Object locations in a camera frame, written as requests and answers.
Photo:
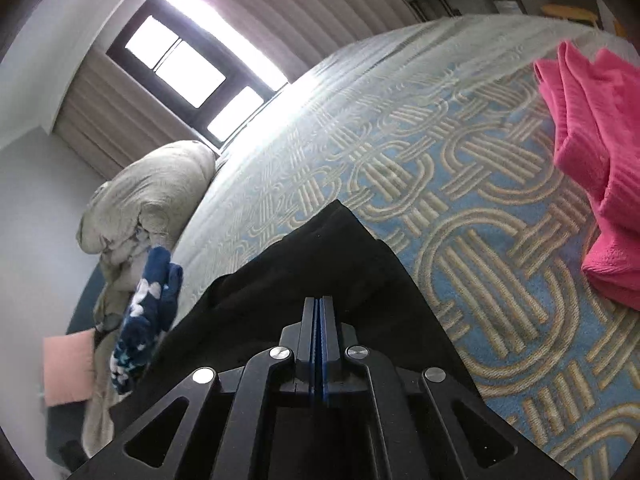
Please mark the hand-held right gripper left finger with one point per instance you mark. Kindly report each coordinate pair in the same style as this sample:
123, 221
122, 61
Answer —
311, 320

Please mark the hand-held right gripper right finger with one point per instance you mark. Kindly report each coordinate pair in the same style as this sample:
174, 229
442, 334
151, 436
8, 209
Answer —
327, 320

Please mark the blue patterned cloth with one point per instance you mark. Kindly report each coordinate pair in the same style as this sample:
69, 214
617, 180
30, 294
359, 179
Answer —
145, 310

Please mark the dark framed window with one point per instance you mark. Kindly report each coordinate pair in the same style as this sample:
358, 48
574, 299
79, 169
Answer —
190, 70

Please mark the pink knit garment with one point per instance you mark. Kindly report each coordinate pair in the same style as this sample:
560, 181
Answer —
595, 125

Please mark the grey cabinet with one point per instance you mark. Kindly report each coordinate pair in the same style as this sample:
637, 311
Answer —
510, 0

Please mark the bed with patterned cover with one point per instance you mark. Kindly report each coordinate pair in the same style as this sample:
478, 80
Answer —
400, 160

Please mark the round wooden stool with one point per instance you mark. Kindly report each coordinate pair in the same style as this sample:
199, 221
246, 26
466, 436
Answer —
567, 11

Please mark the black pants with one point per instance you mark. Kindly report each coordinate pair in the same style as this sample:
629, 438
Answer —
310, 250

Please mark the beige curtain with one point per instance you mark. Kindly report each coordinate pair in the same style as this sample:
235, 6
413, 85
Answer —
310, 5
105, 125

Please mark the pink pillow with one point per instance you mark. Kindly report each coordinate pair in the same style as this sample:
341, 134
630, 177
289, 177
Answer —
67, 370

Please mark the beige bundled duvet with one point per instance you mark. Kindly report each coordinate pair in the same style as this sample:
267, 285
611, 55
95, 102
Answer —
150, 185

